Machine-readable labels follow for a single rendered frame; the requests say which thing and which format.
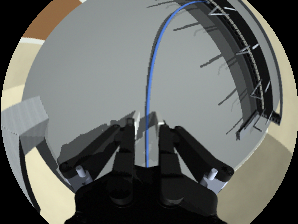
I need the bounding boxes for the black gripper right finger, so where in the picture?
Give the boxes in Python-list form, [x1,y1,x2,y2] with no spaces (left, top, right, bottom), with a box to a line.
[155,111,234,206]

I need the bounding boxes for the black patch panel rack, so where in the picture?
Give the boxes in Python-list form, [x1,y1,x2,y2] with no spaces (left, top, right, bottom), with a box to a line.
[200,0,283,140]

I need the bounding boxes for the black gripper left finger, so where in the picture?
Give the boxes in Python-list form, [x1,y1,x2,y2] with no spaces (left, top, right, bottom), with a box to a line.
[59,110,140,205]

